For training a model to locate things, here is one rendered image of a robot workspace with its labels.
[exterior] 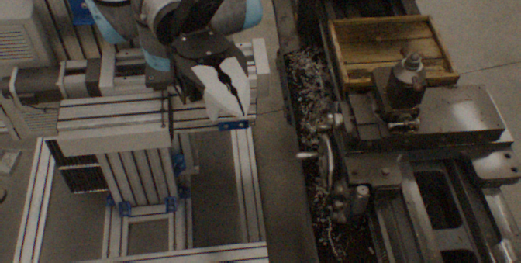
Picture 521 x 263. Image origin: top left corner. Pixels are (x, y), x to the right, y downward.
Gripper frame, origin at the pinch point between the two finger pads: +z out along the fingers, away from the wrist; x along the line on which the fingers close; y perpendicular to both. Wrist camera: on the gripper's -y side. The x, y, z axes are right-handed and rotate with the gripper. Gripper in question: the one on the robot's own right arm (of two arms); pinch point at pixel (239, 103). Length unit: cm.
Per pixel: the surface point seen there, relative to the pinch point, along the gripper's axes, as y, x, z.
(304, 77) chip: 89, -78, -79
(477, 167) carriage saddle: 58, -80, -4
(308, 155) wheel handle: 81, -54, -40
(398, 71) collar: 36, -62, -26
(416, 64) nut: 33, -64, -24
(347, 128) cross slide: 55, -52, -27
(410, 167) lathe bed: 63, -67, -14
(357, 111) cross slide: 54, -58, -31
